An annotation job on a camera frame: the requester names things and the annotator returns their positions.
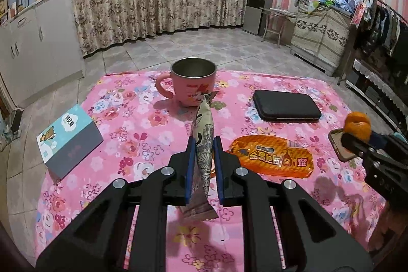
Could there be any pink floral tablecloth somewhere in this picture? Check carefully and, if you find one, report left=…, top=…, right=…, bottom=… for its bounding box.
left=35, top=70, right=394, bottom=272

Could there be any clothes rack with garments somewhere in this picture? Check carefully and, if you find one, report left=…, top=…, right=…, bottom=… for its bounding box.
left=351, top=0, right=408, bottom=84

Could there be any cabinet under patterned cloth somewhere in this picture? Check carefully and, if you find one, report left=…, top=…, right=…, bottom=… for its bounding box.
left=290, top=0, right=351, bottom=76

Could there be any grey water dispenser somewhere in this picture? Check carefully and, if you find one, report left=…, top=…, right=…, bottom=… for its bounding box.
left=244, top=0, right=275, bottom=36

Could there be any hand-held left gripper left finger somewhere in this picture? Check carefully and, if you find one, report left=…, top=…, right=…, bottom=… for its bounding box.
left=36, top=136, right=196, bottom=272

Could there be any brown square coaster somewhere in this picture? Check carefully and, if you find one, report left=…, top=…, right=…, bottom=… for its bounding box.
left=328, top=128, right=358, bottom=162

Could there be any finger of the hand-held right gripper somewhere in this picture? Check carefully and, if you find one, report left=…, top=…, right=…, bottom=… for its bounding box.
left=370, top=131, right=399, bottom=149
left=341, top=131, right=378, bottom=162

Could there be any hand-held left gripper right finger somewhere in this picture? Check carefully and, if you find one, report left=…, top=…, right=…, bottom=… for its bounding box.
left=213, top=136, right=374, bottom=272

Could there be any blue and grey box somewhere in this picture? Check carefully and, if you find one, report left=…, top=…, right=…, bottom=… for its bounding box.
left=36, top=105, right=104, bottom=179

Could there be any dark bench with lace cloth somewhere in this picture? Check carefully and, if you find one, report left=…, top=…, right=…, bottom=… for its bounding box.
left=346, top=58, right=408, bottom=132

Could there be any flat orange snack packet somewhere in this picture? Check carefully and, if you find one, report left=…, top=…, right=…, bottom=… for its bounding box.
left=227, top=136, right=315, bottom=178

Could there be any white cabinet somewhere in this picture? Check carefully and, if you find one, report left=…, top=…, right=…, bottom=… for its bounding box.
left=0, top=0, right=86, bottom=108

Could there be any black zip case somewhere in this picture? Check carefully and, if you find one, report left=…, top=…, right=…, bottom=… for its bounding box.
left=253, top=89, right=322, bottom=123

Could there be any beige patterned snack wrapper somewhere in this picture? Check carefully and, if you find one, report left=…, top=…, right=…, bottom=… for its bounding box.
left=178, top=90, right=219, bottom=223

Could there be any small folding table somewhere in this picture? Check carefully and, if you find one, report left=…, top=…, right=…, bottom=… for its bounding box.
left=260, top=7, right=298, bottom=48

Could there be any pink cartoon cup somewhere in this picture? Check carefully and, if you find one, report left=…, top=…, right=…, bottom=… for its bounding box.
left=155, top=57, right=218, bottom=107

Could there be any grey bag on floor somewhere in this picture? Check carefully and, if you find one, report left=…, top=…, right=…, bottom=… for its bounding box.
left=0, top=113, right=13, bottom=151

